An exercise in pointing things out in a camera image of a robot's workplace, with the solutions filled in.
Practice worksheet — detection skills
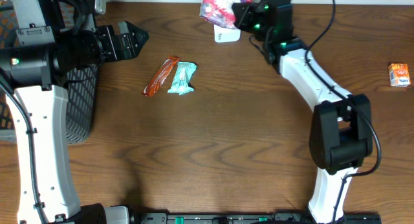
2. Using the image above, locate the red purple snack bag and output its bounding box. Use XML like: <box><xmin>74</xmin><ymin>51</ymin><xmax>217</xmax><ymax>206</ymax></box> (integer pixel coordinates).
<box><xmin>200</xmin><ymin>0</ymin><xmax>253</xmax><ymax>29</ymax></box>

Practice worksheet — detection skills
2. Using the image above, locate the orange juice carton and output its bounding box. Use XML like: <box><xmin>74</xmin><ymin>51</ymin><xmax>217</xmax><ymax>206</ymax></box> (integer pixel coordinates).
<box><xmin>388</xmin><ymin>63</ymin><xmax>411</xmax><ymax>87</ymax></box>

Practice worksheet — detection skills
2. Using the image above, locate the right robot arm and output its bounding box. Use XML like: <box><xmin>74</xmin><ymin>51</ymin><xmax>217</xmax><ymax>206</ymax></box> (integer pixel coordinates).
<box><xmin>232</xmin><ymin>0</ymin><xmax>381</xmax><ymax>223</ymax></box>

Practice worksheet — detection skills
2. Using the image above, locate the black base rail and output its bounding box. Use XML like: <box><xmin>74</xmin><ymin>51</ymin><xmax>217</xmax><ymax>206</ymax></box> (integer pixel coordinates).
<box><xmin>129</xmin><ymin>212</ymin><xmax>382</xmax><ymax>224</ymax></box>

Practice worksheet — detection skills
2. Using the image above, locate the teal snack packet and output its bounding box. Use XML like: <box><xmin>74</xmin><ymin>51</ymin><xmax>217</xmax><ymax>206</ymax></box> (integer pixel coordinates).
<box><xmin>168</xmin><ymin>62</ymin><xmax>197</xmax><ymax>95</ymax></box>

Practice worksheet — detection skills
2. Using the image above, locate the orange brown snack bar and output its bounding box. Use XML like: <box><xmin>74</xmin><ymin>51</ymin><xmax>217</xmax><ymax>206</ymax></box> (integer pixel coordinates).
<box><xmin>142</xmin><ymin>56</ymin><xmax>180</xmax><ymax>97</ymax></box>

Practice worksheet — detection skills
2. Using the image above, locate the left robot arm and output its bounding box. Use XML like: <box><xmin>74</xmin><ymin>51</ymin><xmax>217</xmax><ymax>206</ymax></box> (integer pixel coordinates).
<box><xmin>1</xmin><ymin>0</ymin><xmax>149</xmax><ymax>223</ymax></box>

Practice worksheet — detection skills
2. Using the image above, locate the left black cable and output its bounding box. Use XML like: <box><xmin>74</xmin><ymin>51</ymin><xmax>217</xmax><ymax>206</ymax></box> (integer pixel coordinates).
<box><xmin>0</xmin><ymin>78</ymin><xmax>49</xmax><ymax>224</ymax></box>

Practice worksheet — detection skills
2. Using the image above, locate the grey plastic mesh basket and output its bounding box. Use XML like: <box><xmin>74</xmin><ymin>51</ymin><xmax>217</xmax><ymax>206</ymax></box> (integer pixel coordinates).
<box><xmin>1</xmin><ymin>0</ymin><xmax>100</xmax><ymax>144</ymax></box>

